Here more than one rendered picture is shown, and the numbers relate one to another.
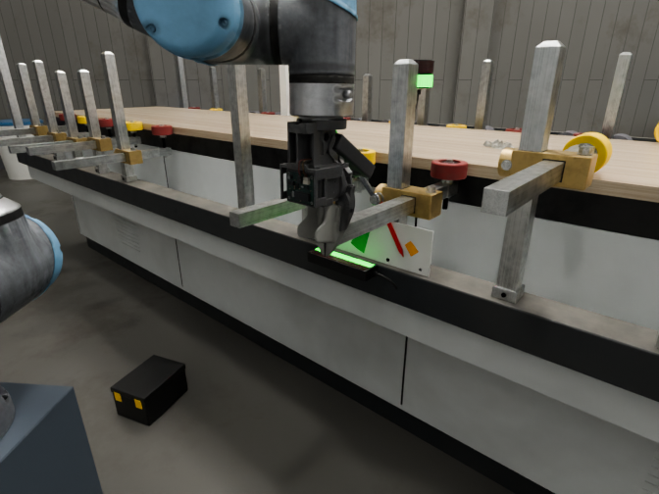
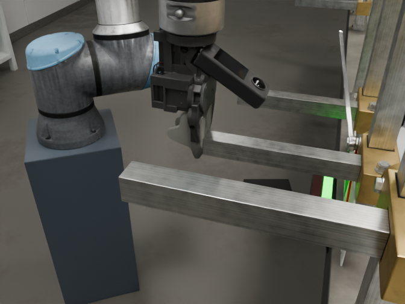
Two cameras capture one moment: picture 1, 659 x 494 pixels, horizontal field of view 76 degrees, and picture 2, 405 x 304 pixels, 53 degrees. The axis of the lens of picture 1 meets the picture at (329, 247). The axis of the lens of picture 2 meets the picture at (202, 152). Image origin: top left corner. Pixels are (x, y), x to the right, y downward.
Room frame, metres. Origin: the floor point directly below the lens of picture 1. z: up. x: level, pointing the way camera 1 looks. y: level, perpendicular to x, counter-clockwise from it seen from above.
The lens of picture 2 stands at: (0.42, -0.52, 1.19)
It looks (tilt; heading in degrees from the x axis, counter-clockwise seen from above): 33 degrees down; 67
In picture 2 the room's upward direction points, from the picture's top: straight up
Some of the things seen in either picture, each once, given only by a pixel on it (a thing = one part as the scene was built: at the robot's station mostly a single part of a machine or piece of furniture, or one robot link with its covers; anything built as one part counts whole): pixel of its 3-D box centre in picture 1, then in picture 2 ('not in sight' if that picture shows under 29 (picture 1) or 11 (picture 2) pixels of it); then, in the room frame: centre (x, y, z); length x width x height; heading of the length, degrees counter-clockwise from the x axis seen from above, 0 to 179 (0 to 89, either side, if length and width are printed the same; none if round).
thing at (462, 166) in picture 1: (447, 184); not in sight; (0.95, -0.27, 0.85); 0.08 x 0.08 x 0.11
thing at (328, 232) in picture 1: (327, 232); (184, 136); (0.60, 0.00, 0.86); 0.06 x 0.03 x 0.09; 139
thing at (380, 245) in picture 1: (377, 239); (348, 190); (0.86, -0.11, 0.75); 0.26 x 0.01 x 0.10; 49
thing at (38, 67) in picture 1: (49, 113); not in sight; (2.16, 1.38, 0.93); 0.04 x 0.04 x 0.48; 49
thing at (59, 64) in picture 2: not in sight; (62, 70); (0.46, 0.56, 0.79); 0.17 x 0.15 x 0.18; 179
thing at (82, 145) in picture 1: (88, 145); not in sight; (1.77, 1.00, 0.83); 0.44 x 0.03 x 0.04; 139
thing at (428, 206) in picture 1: (407, 199); (378, 165); (0.85, -0.16, 0.85); 0.14 x 0.06 x 0.05; 49
